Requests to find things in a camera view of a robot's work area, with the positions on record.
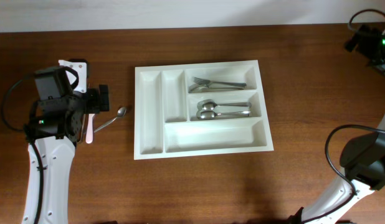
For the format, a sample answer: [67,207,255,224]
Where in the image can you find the pink plastic knife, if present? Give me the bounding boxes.
[85,114,95,144]

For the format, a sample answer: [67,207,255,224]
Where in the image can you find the steel fork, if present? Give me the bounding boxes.
[193,77,247,88]
[188,84,245,93]

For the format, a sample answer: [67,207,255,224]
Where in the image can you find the steel tablespoon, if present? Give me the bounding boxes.
[196,110,250,120]
[197,99,252,110]

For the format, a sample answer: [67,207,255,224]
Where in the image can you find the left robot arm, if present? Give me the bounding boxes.
[22,65,110,223]

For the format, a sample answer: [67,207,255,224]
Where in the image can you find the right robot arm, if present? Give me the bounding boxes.
[287,26,385,224]

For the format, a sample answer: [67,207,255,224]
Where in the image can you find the steel kitchen tongs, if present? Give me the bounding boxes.
[77,114,87,144]

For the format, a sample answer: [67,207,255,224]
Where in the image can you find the white plastic cutlery tray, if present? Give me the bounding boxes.
[134,60,274,160]

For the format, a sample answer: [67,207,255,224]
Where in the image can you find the teaspoon with textured handle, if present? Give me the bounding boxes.
[94,107,128,133]

